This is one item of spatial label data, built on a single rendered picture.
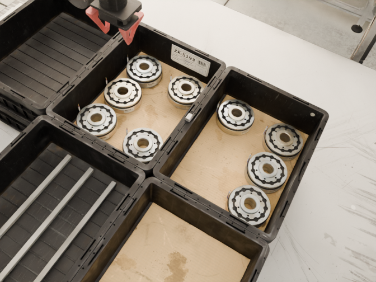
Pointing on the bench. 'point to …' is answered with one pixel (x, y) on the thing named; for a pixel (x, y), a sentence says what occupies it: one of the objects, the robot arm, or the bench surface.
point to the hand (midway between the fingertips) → (117, 34)
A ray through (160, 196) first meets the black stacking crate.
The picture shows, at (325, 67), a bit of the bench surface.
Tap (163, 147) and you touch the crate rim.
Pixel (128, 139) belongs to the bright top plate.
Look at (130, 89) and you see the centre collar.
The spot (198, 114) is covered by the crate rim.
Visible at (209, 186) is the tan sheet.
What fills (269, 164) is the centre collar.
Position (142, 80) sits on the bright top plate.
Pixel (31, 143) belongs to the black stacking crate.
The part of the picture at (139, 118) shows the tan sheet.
